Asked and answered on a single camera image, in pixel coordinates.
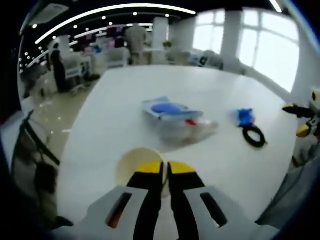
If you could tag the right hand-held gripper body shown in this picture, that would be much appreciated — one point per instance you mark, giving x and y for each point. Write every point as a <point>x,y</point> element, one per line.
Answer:
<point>316,112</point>

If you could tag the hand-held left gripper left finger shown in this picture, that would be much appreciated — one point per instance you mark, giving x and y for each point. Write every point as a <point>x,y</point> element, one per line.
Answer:
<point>147,200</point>

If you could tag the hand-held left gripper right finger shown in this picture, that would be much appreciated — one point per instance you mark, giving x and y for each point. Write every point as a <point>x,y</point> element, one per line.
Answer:
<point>185,200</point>

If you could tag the white paper cup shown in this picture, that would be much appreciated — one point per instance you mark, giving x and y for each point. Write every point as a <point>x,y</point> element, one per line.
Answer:
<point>130,170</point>

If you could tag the blue tissue packet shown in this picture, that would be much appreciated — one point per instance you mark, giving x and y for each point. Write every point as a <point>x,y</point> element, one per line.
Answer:
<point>243,117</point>

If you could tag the clear plastic bottle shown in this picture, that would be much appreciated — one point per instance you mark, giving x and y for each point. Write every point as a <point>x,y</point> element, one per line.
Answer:
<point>195,130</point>

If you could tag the clear pouch with blue pad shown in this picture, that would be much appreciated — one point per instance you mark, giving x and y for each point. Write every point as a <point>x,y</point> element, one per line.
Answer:
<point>162,108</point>

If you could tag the wide window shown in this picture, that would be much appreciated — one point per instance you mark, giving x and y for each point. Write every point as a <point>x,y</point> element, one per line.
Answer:
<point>270,52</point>

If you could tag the white table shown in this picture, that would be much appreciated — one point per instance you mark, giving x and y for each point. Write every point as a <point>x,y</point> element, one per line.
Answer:
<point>125,130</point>

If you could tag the narrow window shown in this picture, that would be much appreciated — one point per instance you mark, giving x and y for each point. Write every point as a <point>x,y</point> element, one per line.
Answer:
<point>208,32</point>

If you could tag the black folding stand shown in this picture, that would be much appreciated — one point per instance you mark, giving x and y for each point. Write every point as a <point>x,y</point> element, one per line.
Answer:
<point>37,140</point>

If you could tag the white office chair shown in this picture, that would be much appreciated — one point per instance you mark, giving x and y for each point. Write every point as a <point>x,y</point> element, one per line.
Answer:
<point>117,57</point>

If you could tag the potted green plant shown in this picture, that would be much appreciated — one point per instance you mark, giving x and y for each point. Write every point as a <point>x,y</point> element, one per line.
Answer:
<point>167,45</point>

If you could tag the ceiling air vent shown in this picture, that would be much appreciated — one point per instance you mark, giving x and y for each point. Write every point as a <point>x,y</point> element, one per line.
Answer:
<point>53,8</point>

